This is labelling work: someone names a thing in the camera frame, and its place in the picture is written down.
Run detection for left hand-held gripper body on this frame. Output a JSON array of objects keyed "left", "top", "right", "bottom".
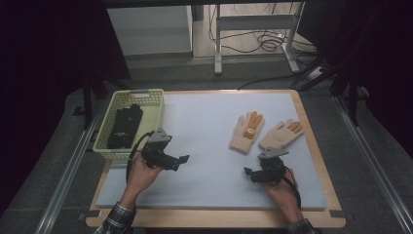
[{"left": 141, "top": 127, "right": 180, "bottom": 172}]

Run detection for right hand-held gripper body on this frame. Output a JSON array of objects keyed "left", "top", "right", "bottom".
[{"left": 257, "top": 147, "right": 290, "bottom": 185}]

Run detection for cream glove orange fingertips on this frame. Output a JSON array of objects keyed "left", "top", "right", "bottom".
[{"left": 258, "top": 119, "right": 305, "bottom": 151}]

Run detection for cream glove orange palm patch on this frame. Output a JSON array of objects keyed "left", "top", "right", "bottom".
[{"left": 229, "top": 110, "right": 266, "bottom": 155}]

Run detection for pale yellow plastic basket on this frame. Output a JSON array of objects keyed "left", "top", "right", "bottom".
[{"left": 92, "top": 88, "right": 166, "bottom": 161}]

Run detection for black glove with white mark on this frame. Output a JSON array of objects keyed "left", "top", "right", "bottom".
[{"left": 107, "top": 102, "right": 144, "bottom": 150}]

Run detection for person's right hand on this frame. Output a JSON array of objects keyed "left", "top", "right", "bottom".
[{"left": 262, "top": 167, "right": 305, "bottom": 224}]

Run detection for person's left hand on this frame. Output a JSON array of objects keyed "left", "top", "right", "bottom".
[{"left": 120, "top": 151, "right": 164, "bottom": 211}]

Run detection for white foam mat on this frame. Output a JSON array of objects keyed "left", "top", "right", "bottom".
[{"left": 94, "top": 92, "right": 327, "bottom": 212}]

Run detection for black stand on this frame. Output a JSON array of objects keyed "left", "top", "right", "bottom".
[
  {"left": 329, "top": 62, "right": 369, "bottom": 129},
  {"left": 80, "top": 75, "right": 131, "bottom": 131}
]

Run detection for white power strip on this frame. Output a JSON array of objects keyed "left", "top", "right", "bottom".
[{"left": 306, "top": 65, "right": 326, "bottom": 81}]

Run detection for white cabinet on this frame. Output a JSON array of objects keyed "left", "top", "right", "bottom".
[{"left": 106, "top": 5, "right": 194, "bottom": 57}]

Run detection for dark curtain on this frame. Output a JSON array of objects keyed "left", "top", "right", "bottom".
[
  {"left": 297, "top": 0, "right": 413, "bottom": 159},
  {"left": 0, "top": 0, "right": 131, "bottom": 215}
]

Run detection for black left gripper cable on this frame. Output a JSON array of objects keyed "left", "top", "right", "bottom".
[{"left": 125, "top": 130, "right": 156, "bottom": 183}]

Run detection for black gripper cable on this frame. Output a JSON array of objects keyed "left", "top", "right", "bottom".
[
  {"left": 125, "top": 130, "right": 156, "bottom": 183},
  {"left": 282, "top": 165, "right": 303, "bottom": 210}
]

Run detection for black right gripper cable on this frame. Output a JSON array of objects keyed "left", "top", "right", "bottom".
[{"left": 282, "top": 165, "right": 303, "bottom": 210}]

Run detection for dark table corner bracket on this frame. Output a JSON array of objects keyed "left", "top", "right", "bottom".
[
  {"left": 329, "top": 209, "right": 355, "bottom": 221},
  {"left": 77, "top": 209, "right": 102, "bottom": 221}
]

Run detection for long black floor cable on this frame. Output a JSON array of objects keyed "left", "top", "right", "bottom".
[{"left": 238, "top": 71, "right": 301, "bottom": 91}]

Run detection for metal floor rail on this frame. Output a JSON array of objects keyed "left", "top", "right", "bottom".
[
  {"left": 33, "top": 103, "right": 110, "bottom": 234},
  {"left": 332, "top": 96, "right": 413, "bottom": 233}
]

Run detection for black floor cable bundle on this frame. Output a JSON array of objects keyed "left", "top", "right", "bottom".
[{"left": 208, "top": 3, "right": 319, "bottom": 56}]

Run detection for white metal desk frame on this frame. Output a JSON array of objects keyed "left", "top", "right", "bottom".
[{"left": 213, "top": 2, "right": 307, "bottom": 76}]

